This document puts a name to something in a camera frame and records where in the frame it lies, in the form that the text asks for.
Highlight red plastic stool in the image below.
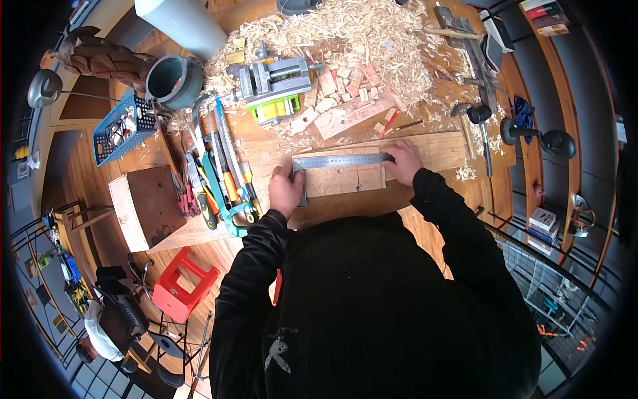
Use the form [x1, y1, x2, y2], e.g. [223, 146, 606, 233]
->
[152, 245, 221, 324]

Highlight long metal hand plane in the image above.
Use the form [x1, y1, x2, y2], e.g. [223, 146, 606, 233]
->
[433, 4, 500, 116]

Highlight black office chair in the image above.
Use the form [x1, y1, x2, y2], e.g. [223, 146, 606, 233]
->
[94, 266, 151, 356]

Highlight steel try square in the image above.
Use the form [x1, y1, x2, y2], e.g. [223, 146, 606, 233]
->
[291, 152, 396, 208]

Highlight person's right fingers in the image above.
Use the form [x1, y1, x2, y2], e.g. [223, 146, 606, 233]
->
[381, 139, 418, 163]

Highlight person's body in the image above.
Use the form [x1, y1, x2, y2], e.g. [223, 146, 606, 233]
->
[208, 212, 543, 399]

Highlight blue plastic basket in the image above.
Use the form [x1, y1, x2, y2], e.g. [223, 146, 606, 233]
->
[93, 93, 159, 167]

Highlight grey desk lamp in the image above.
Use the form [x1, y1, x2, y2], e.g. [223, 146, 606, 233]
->
[27, 68, 123, 110]

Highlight carved wooden sculpture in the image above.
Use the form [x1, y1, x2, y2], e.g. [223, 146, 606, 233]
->
[39, 25, 156, 93]

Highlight row of hand tools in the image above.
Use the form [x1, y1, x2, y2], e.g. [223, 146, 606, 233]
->
[172, 96, 264, 239]

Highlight black rubber mallet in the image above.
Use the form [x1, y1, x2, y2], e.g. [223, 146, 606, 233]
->
[467, 104, 495, 179]

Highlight pile of cut wood blocks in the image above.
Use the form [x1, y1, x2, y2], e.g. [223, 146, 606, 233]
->
[290, 64, 408, 141]

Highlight mug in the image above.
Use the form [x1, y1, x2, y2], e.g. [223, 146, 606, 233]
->
[567, 194, 597, 238]

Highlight wooden handled hammer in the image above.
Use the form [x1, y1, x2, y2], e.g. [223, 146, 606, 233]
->
[451, 102, 478, 161]

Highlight set of red handled carving tools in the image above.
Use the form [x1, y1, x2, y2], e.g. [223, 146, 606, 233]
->
[176, 183, 201, 218]

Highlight black metal shelf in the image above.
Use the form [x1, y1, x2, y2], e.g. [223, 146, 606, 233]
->
[9, 200, 98, 362]

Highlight pile of wood shavings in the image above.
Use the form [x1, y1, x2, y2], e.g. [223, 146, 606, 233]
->
[167, 0, 499, 150]

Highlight long wooden plank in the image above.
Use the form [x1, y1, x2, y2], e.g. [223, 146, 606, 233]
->
[294, 130, 468, 181]

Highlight person's left hand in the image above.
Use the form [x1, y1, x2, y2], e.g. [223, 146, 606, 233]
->
[268, 165, 306, 220]

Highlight grey round pot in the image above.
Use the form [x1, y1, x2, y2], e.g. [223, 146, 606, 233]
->
[145, 54, 204, 112]

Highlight wire rack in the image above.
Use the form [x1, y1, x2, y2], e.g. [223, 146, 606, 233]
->
[496, 234, 606, 345]

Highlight person's right hand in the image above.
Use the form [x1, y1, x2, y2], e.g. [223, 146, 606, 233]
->
[381, 139, 426, 188]

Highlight yellow handled chisel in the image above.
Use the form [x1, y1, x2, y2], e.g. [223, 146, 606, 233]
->
[239, 160, 264, 218]

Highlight large brown wooden block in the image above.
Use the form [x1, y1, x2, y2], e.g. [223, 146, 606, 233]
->
[108, 165, 188, 253]

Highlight blue cloth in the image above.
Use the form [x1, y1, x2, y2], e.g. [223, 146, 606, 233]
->
[512, 96, 535, 146]

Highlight small marked wooden board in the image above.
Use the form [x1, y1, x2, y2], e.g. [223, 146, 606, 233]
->
[291, 146, 388, 199]

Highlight teal handled hand saw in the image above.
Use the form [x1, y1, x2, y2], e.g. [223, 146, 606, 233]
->
[191, 94, 251, 239]

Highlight stack of books white cover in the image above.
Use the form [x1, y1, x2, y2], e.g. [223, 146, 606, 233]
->
[526, 206, 559, 256]

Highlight grey bench vise green base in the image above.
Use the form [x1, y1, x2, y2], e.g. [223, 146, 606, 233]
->
[226, 41, 326, 126]

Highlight stack of books red cover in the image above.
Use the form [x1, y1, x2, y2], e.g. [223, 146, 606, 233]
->
[519, 0, 572, 38]

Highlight black dumbbell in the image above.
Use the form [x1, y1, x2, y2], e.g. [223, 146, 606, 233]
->
[499, 118, 578, 160]

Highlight grey cylinder bin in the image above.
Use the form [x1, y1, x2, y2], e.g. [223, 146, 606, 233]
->
[133, 0, 229, 62]

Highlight black folding stool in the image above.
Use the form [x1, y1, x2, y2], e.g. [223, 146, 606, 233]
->
[148, 310, 214, 399]

